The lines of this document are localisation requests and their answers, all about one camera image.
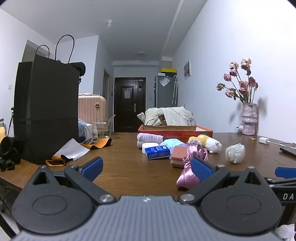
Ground pink satin scrunchie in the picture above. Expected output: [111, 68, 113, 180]
[176, 143, 208, 192]

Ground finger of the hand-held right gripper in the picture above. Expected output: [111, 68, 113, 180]
[266, 167, 296, 186]

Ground white folded umbrella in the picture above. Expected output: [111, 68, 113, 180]
[171, 75, 178, 104]

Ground red cardboard box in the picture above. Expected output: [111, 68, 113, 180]
[138, 125, 213, 144]

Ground purple towel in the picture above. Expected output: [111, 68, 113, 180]
[137, 133, 164, 148]

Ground orange black strap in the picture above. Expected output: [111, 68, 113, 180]
[46, 155, 70, 167]
[80, 137, 112, 151]

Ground clear glass cup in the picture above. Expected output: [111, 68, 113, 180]
[98, 115, 115, 138]

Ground cream jacket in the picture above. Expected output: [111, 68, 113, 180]
[137, 107, 195, 127]

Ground white plastic bag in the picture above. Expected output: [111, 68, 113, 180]
[275, 224, 296, 241]

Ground pink ribbed suitcase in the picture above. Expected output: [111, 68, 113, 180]
[78, 93, 107, 126]

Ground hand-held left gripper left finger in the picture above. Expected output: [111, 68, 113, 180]
[22, 157, 117, 205]

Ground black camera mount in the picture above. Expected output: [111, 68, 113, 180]
[0, 136, 22, 172]

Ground dark wooden door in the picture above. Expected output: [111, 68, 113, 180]
[114, 77, 147, 133]

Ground grey refrigerator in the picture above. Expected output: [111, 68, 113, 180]
[154, 73, 178, 108]

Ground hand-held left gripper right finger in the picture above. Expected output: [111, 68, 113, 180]
[177, 158, 274, 205]

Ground dark phone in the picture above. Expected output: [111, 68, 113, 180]
[280, 146, 296, 158]

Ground black paper bag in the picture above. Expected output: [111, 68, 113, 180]
[13, 35, 80, 165]

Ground pale purple vase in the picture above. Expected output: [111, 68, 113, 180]
[241, 103, 258, 136]

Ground dried pink flowers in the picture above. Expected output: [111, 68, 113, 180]
[216, 58, 259, 104]

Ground blue white mask pack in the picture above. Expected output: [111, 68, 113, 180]
[78, 119, 93, 143]

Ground white paper sheet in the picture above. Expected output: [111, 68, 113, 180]
[53, 138, 90, 161]

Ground clear plastic bag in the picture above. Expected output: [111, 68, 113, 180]
[225, 143, 245, 164]

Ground yellow white plush toy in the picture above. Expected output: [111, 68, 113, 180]
[188, 134, 222, 154]

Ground white wall panel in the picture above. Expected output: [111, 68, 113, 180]
[183, 59, 192, 80]

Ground white charger cable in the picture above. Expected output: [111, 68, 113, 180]
[267, 140, 296, 147]

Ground pink soap block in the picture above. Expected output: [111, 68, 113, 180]
[170, 146, 192, 168]

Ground black tripod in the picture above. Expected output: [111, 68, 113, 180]
[7, 108, 15, 137]

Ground white round sponge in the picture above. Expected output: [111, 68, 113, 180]
[142, 142, 160, 154]

